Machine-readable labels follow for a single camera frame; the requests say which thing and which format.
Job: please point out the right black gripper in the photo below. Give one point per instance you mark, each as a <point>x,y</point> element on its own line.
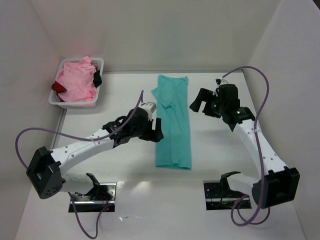
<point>208,104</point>

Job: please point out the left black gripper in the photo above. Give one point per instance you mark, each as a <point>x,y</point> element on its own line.
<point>149,129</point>

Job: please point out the teal t shirt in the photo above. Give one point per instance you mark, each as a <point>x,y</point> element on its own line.
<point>174,150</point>

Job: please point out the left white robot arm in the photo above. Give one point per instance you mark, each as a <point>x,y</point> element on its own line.
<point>48,169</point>

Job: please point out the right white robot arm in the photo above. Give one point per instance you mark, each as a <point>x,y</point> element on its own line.
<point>277,183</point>

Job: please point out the black t shirt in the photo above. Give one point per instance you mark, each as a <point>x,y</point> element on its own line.
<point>97,79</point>

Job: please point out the pink t shirt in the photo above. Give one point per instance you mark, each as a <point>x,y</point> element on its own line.
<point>77,78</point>

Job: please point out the white plastic basket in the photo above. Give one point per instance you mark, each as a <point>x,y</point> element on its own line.
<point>53,97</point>

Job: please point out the red t shirt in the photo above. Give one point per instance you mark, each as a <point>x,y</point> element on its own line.
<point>58,88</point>

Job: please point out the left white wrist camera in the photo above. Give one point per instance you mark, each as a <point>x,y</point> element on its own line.
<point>150,108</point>

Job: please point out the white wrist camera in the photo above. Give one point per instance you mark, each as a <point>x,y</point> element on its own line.
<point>219,82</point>
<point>150,108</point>

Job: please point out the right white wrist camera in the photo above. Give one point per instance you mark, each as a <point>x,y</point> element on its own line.
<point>219,82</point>

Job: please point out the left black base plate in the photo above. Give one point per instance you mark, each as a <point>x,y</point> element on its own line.
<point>102,199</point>

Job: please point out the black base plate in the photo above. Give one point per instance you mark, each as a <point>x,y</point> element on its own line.
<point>215,199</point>
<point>102,199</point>

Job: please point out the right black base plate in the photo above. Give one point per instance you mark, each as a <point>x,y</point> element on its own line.
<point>215,199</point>

